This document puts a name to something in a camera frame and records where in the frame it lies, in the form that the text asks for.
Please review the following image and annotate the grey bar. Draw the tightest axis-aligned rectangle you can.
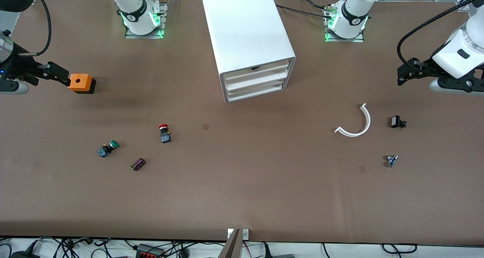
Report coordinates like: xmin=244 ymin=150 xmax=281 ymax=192
xmin=217 ymin=229 xmax=243 ymax=258

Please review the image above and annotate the white curved plastic piece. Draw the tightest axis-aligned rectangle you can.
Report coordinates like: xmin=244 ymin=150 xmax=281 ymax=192
xmin=334 ymin=103 xmax=371 ymax=137

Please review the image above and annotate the green push button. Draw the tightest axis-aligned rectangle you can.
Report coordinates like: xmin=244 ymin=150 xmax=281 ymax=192
xmin=97 ymin=140 xmax=120 ymax=158

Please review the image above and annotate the black base cable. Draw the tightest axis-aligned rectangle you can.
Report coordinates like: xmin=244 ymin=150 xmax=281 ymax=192
xmin=275 ymin=0 xmax=334 ymax=19

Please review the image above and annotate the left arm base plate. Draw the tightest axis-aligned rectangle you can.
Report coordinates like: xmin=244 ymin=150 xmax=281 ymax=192
xmin=324 ymin=5 xmax=365 ymax=43

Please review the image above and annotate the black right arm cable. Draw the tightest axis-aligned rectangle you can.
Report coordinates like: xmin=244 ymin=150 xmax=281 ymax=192
xmin=17 ymin=0 xmax=52 ymax=57

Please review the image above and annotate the white drawer with black handle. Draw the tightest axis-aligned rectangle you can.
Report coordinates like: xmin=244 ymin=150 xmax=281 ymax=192
xmin=222 ymin=61 xmax=291 ymax=81
xmin=225 ymin=75 xmax=289 ymax=91

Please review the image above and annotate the black red power strip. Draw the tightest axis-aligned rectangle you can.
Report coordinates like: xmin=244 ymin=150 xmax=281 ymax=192
xmin=136 ymin=244 xmax=165 ymax=258

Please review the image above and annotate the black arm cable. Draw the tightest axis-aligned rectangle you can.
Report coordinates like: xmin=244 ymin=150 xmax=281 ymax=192
xmin=17 ymin=0 xmax=52 ymax=57
xmin=396 ymin=0 xmax=484 ymax=67

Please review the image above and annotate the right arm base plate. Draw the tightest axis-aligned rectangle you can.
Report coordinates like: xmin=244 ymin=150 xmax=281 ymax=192
xmin=125 ymin=3 xmax=168 ymax=39

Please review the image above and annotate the red push button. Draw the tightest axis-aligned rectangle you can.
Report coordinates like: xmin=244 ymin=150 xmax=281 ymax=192
xmin=158 ymin=124 xmax=172 ymax=144

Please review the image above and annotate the black cable loop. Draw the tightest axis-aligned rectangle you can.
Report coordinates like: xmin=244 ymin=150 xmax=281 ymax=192
xmin=381 ymin=244 xmax=418 ymax=254

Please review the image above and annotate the white drawer cabinet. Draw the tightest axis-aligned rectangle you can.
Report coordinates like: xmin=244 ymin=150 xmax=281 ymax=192
xmin=202 ymin=0 xmax=296 ymax=104

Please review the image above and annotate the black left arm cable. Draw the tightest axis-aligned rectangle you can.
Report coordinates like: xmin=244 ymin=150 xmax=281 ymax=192
xmin=396 ymin=0 xmax=484 ymax=67

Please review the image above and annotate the orange button box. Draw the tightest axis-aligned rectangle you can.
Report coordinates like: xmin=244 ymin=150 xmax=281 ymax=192
xmin=68 ymin=73 xmax=96 ymax=95

